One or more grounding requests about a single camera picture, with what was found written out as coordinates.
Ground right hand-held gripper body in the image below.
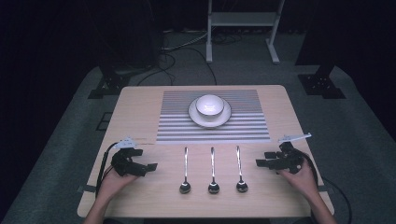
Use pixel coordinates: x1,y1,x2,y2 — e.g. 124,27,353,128
275,133,313,175

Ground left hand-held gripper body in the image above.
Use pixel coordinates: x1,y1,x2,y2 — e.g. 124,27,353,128
110,136,148,177

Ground person's left hand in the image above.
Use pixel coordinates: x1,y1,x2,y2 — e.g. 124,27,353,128
98,169,139,201

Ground person's right hand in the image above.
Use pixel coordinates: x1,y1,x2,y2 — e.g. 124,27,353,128
277,160,319,201

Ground metal spoon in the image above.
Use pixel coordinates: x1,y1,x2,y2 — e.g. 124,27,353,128
207,147,220,195
178,147,192,195
234,145,249,193

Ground striped grey placemat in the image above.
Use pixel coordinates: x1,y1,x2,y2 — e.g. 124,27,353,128
155,89,272,145

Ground white plate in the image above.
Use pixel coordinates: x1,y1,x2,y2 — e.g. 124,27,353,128
188,97,233,129

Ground black stand base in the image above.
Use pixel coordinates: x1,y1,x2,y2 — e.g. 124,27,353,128
297,62,347,100
88,60,134,100

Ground white bowl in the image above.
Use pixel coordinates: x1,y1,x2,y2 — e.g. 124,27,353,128
194,93,225,122

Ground white metal stand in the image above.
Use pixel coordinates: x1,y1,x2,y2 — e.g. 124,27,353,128
205,0,286,65

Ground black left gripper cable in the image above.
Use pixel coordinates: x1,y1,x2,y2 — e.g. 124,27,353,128
94,142,120,198

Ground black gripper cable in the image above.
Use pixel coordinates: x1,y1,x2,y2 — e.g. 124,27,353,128
298,151,353,224
94,142,120,198

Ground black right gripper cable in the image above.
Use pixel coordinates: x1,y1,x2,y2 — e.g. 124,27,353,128
298,151,353,224

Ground black floor cable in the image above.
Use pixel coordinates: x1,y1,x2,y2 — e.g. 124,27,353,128
135,46,219,87

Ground grey floor cable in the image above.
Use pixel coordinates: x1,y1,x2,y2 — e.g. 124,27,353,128
161,31,209,52

